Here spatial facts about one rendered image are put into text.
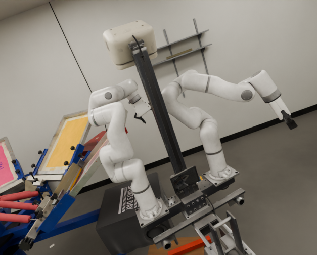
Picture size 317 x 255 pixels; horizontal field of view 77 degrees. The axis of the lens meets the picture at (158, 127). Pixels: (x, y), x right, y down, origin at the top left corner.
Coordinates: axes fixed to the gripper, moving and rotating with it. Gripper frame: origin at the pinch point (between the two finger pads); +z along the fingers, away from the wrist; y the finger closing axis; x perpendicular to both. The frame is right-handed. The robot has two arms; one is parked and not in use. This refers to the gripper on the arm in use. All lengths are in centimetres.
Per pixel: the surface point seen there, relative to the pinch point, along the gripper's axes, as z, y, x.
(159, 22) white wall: -60, 76, 200
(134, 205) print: 42, -47, -12
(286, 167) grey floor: 184, 92, 83
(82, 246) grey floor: 101, -178, 71
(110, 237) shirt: 46, -70, -22
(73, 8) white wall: -145, -14, 200
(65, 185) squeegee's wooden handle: 1, -73, -10
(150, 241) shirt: 68, -52, -22
